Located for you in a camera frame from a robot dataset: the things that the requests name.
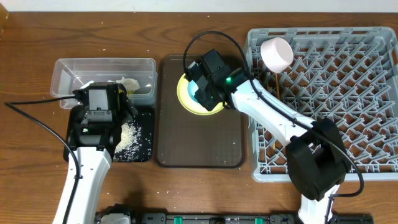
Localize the dark brown serving tray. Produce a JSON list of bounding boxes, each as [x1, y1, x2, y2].
[[154, 55, 248, 169]]

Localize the green snack wrapper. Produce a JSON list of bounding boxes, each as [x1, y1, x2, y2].
[[126, 90, 135, 95]]

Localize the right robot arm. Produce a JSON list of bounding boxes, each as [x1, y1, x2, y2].
[[185, 65, 352, 223]]

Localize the white tissue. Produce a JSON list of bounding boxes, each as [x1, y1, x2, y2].
[[116, 77, 140, 91]]

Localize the grey dishwasher rack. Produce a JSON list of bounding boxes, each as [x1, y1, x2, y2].
[[244, 27, 397, 181]]

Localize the light blue small plate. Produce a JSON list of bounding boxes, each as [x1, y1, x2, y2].
[[187, 80, 199, 103]]

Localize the yellow plate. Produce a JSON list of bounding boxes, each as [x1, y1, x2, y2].
[[177, 74, 223, 116]]

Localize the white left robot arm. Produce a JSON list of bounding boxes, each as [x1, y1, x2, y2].
[[53, 82, 137, 223]]

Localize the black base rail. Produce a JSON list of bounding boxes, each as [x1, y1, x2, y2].
[[95, 203, 374, 224]]

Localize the spilled rice grains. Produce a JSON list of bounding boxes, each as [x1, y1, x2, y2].
[[113, 121, 153, 162]]

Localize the white bowl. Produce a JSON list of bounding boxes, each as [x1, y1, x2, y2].
[[260, 37, 294, 73]]

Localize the black rectangular tray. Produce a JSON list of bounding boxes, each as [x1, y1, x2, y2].
[[63, 106, 155, 161]]

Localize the clear plastic waste bin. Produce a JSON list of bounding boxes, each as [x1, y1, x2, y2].
[[50, 58, 157, 107]]

